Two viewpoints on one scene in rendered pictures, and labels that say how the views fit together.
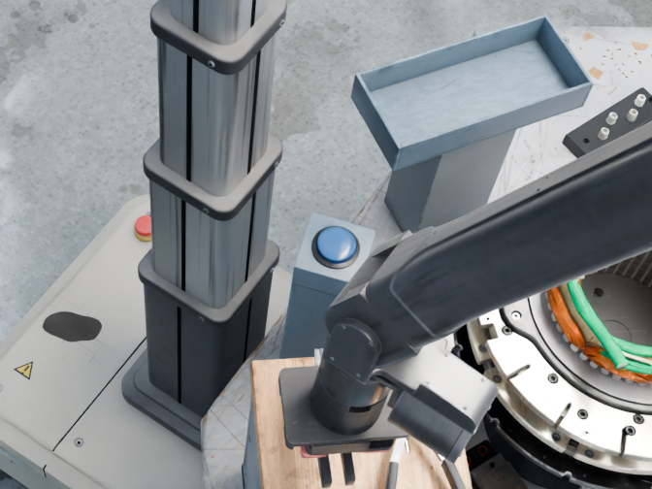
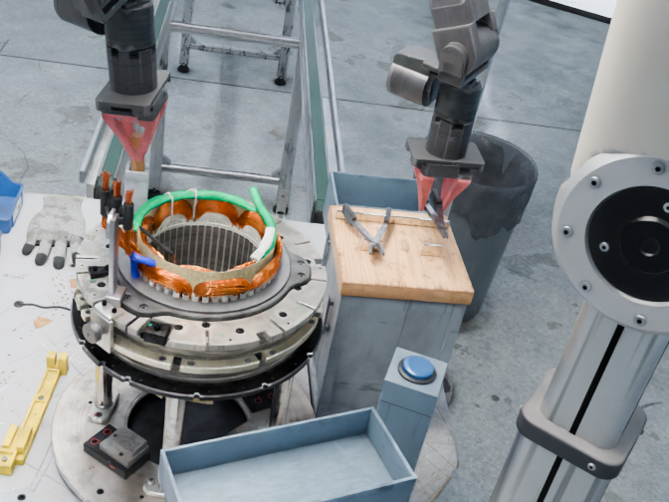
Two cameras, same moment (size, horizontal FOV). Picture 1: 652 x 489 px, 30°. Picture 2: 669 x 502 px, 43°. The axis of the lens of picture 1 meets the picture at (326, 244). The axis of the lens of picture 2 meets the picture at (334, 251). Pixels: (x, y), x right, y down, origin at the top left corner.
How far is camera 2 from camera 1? 153 cm
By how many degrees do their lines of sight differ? 87
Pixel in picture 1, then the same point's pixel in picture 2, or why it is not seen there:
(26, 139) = not seen: outside the picture
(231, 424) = (438, 457)
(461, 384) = (416, 52)
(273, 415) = (455, 267)
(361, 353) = not seen: hidden behind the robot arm
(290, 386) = (477, 157)
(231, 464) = (434, 434)
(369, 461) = (394, 242)
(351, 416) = not seen: hidden behind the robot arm
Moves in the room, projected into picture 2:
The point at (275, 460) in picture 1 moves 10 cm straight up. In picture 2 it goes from (451, 250) to (468, 193)
